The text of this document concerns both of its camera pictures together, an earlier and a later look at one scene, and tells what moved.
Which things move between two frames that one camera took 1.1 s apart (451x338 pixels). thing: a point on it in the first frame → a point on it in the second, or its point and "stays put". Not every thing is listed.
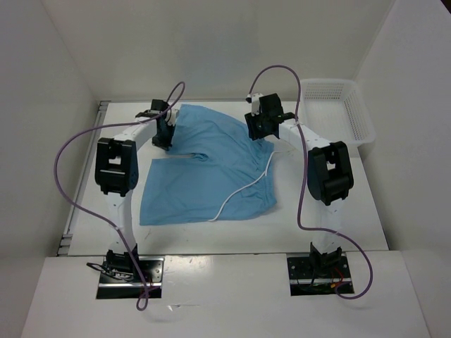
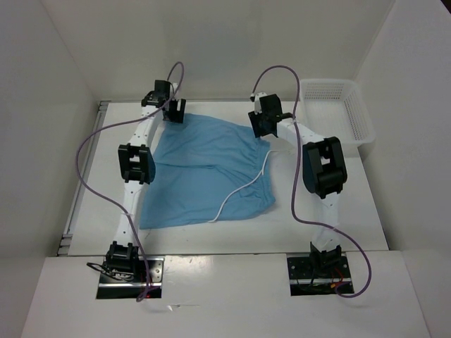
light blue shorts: [228, 174] stays put
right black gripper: [254, 132] stays put
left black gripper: [165, 144] → [176, 115]
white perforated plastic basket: [334, 109] stays put
